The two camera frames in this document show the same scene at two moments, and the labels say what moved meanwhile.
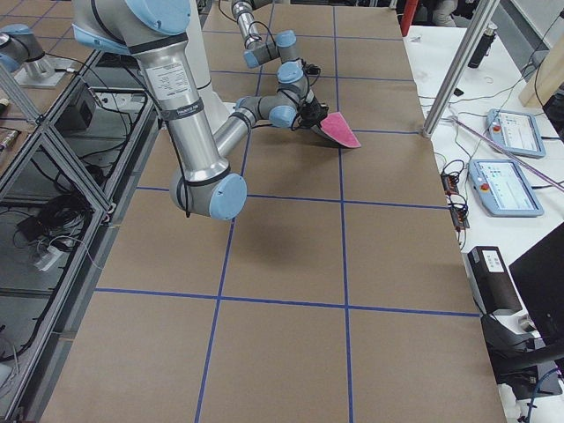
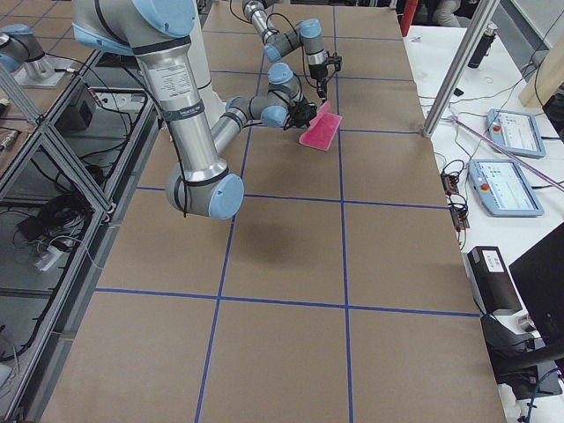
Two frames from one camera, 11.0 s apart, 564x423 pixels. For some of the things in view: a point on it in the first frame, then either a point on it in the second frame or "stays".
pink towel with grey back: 336,126 to 322,129
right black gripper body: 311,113 stays
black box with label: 491,279 stays
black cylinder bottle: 484,45 stays
